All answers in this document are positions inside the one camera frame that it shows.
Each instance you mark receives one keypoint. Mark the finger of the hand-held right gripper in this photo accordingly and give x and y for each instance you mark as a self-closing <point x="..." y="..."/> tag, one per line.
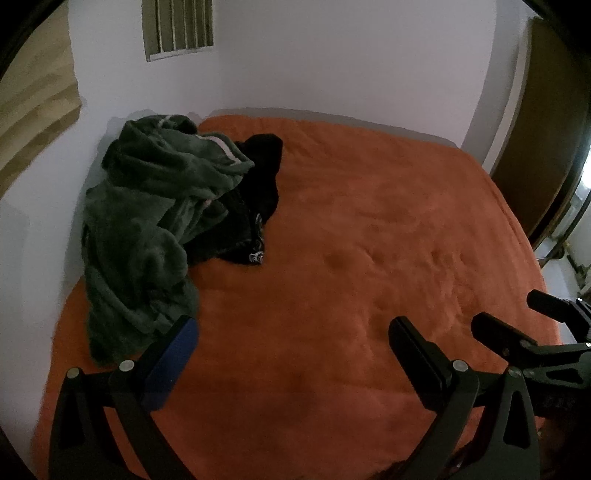
<point x="501" y="334"/>
<point x="551" y="304"/>

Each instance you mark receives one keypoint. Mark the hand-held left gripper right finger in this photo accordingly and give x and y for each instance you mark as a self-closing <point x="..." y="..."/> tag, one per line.
<point x="415" y="355"/>

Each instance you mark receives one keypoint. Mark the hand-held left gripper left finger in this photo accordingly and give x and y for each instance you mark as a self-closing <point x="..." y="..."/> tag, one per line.
<point x="178" y="355"/>

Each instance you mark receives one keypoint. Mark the green fleece jacket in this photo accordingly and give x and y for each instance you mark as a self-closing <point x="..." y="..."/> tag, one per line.
<point x="134" y="258"/>

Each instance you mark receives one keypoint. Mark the glass panel door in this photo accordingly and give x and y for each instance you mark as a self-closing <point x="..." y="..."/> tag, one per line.
<point x="570" y="221"/>

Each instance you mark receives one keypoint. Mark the orange bed blanket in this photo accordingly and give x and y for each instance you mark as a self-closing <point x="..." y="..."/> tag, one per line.
<point x="346" y="240"/>

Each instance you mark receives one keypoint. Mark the wooden door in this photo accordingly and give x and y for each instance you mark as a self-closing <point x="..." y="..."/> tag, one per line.
<point x="535" y="129"/>

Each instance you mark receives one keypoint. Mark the black printed garment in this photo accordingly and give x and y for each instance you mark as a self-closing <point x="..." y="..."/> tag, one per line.
<point x="258" y="184"/>

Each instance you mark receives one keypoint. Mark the beige striped curtain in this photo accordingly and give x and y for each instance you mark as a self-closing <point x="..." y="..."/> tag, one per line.
<point x="32" y="106"/>

